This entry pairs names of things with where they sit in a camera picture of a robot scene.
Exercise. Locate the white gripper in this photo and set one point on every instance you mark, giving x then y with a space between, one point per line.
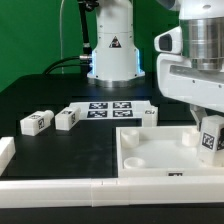
178 80

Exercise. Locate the white square tabletop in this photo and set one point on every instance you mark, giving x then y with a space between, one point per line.
160 151

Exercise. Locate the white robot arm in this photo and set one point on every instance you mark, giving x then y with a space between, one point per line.
116 61

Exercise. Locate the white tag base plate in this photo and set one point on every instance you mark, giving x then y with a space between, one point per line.
111 109

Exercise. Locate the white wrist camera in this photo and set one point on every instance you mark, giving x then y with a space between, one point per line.
170 41

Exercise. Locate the white fence frame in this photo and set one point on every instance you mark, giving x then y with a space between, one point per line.
60 171

